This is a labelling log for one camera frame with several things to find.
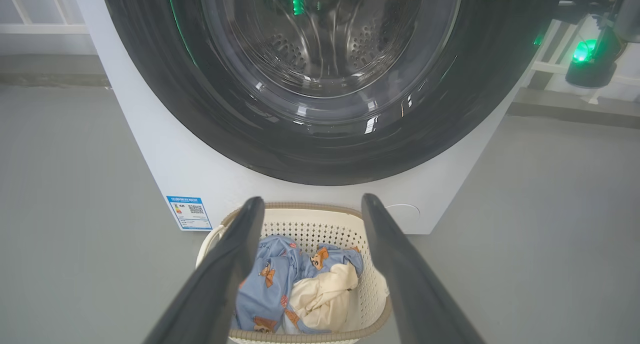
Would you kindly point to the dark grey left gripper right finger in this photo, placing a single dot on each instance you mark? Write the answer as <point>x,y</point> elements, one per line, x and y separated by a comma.
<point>415,294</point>

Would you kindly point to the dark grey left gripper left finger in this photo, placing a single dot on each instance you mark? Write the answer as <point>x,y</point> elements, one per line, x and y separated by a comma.
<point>215,284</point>

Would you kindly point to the blue bear print garment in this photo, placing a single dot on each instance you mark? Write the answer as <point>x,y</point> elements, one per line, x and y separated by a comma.
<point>260,299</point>

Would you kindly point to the cream fabric garment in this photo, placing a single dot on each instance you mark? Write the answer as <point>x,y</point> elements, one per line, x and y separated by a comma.
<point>320,294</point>

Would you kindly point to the black round glass washer door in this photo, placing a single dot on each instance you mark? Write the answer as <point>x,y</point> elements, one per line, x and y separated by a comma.
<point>200,109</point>

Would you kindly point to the white front-load washing machine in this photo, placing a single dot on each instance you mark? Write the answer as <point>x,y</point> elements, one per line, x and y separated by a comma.
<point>200,176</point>

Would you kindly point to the cream perforated laundry basket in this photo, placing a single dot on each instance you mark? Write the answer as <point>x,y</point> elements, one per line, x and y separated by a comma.
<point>320,224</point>

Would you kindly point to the blue energy label sticker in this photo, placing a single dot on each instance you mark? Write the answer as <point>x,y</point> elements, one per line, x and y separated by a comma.
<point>189,213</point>

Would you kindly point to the round white filter cover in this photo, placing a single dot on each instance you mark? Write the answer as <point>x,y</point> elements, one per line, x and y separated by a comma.
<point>406,211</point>

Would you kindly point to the perforated steel washer drum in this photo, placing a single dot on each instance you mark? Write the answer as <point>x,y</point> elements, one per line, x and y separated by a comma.
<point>370,39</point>

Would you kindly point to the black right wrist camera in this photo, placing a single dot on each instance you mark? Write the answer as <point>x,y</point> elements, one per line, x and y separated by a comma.
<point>592,69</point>

